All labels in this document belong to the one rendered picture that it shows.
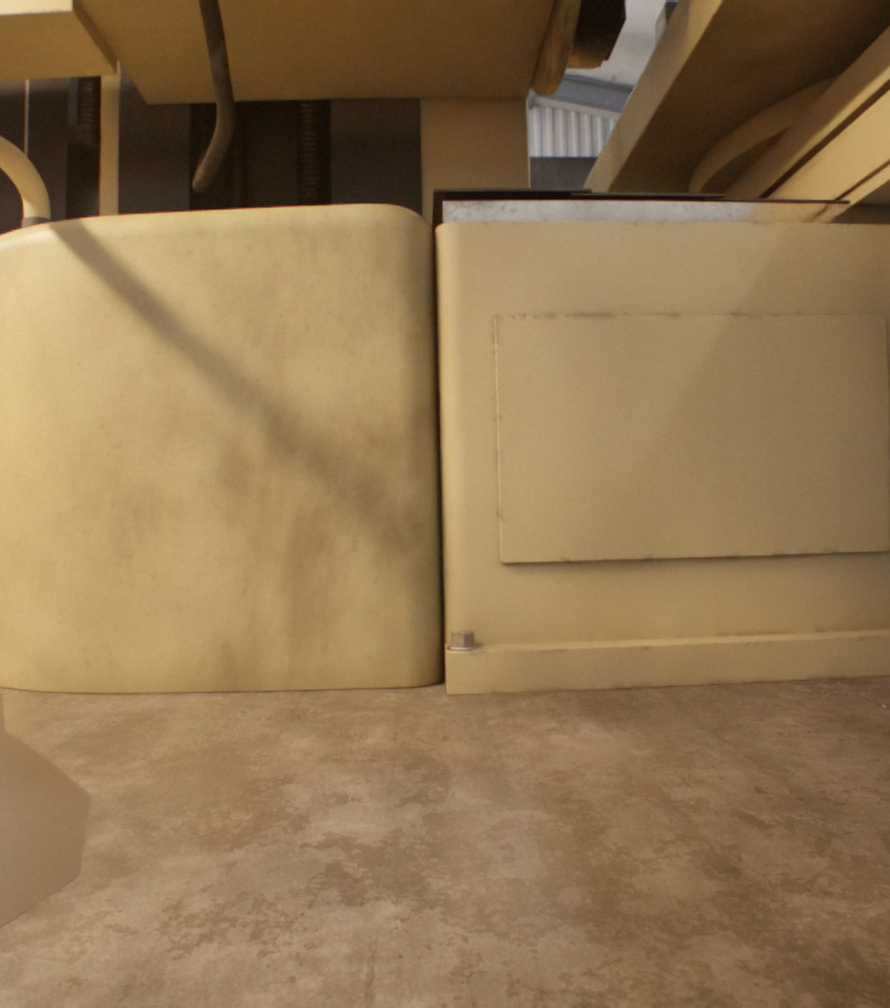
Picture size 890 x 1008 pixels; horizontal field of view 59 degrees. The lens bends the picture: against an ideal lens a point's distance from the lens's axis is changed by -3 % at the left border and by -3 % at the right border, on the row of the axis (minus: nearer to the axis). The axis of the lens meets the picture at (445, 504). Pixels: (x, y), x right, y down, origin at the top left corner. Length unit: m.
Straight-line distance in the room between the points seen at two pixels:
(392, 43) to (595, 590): 1.05
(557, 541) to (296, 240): 0.49
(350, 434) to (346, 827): 0.53
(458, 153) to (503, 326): 0.79
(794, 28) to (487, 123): 0.70
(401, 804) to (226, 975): 0.23
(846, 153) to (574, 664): 0.75
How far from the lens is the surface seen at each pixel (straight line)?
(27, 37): 1.63
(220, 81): 1.35
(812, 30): 1.31
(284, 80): 1.73
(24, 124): 1.95
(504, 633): 0.99
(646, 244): 1.07
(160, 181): 1.79
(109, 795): 0.71
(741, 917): 0.49
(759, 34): 1.29
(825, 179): 1.26
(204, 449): 1.01
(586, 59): 1.60
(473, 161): 1.74
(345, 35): 1.59
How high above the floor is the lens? 0.22
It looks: level
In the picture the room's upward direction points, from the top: 1 degrees counter-clockwise
